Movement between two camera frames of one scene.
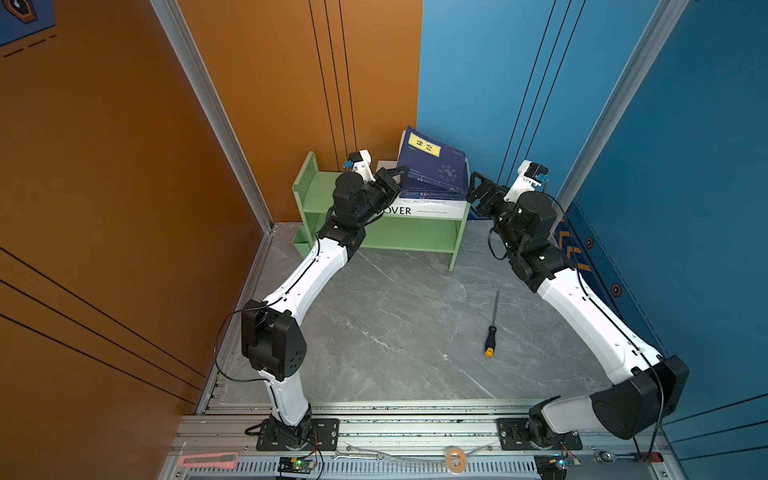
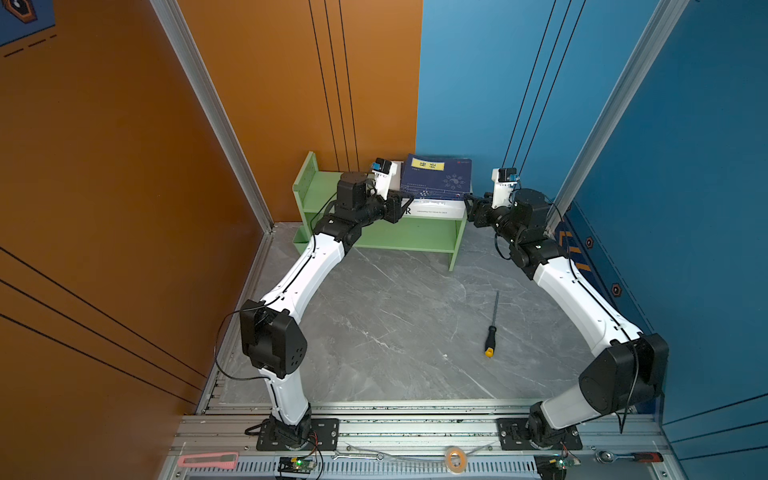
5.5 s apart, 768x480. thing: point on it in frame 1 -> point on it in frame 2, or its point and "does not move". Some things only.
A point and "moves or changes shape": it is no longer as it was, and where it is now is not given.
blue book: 432,159 moves or changes shape
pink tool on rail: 221,460 does not move
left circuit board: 296,465 does not move
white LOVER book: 433,208 does not move
